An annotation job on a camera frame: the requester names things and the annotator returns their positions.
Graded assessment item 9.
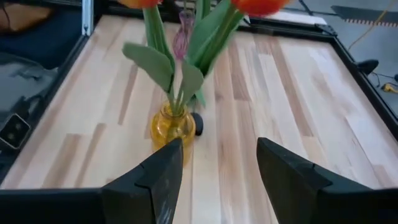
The silver aluminium profile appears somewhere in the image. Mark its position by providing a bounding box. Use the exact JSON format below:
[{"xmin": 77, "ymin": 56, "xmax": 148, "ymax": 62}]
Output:
[{"xmin": 81, "ymin": 0, "xmax": 95, "ymax": 35}]

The long yellow cable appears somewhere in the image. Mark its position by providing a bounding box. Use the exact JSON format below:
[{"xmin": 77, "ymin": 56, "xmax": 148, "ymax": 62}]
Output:
[{"xmin": 347, "ymin": 0, "xmax": 394, "ymax": 50}]

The black glossy bag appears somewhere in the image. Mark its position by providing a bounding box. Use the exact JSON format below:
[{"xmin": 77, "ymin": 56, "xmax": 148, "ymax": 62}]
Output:
[{"xmin": 0, "ymin": 52, "xmax": 62, "ymax": 125}]

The black stereo camera box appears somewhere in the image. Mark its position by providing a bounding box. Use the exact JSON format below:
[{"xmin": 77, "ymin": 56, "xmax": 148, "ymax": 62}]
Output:
[{"xmin": 0, "ymin": 112, "xmax": 32, "ymax": 151}]

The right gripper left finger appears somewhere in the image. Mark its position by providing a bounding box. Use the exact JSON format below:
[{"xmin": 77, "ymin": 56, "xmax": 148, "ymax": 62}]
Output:
[{"xmin": 0, "ymin": 138, "xmax": 185, "ymax": 224}]

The dark mat striped edge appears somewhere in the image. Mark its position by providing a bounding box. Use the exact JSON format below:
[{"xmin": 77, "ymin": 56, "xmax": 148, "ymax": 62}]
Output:
[{"xmin": 330, "ymin": 4, "xmax": 398, "ymax": 28}]

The brown bag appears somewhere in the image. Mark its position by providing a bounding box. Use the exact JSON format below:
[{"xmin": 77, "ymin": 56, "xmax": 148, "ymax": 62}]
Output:
[{"xmin": 0, "ymin": 3, "xmax": 53, "ymax": 32}]

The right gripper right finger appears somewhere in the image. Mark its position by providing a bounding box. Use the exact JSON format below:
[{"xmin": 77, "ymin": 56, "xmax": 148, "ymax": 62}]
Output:
[{"xmin": 256, "ymin": 136, "xmax": 398, "ymax": 224}]

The pink glass vase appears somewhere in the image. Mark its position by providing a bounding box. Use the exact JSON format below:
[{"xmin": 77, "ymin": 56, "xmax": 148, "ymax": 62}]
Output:
[{"xmin": 172, "ymin": 9, "xmax": 196, "ymax": 62}]

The black round stand base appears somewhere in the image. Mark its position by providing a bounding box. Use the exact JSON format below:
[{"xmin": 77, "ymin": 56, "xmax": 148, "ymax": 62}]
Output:
[{"xmin": 355, "ymin": 58, "xmax": 380, "ymax": 76}]

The yellow plug cable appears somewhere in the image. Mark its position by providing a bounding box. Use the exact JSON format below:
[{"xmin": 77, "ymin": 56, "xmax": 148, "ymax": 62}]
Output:
[{"xmin": 381, "ymin": 82, "xmax": 398, "ymax": 95}]

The yellow glass vase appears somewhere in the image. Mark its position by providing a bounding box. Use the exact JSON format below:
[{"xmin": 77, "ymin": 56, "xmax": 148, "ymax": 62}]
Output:
[{"xmin": 150, "ymin": 101, "xmax": 197, "ymax": 167}]

